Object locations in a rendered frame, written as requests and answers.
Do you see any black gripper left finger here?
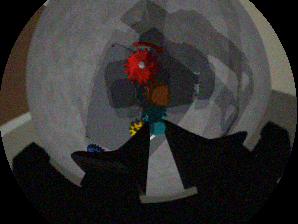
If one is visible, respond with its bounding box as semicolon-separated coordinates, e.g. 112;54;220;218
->
71;121;150;196

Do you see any yellow gear with black stripe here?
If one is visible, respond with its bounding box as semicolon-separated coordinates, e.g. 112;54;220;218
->
129;120;144;136

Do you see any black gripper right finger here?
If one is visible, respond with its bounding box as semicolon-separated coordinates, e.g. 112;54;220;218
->
164;120;247;190

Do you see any red gear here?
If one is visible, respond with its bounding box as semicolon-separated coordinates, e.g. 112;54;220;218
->
124;48;161;85

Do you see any teal gear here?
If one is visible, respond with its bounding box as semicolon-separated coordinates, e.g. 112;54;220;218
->
141;103;168;136

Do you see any blue gear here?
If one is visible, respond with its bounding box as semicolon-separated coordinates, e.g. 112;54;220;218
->
86;144;104;152

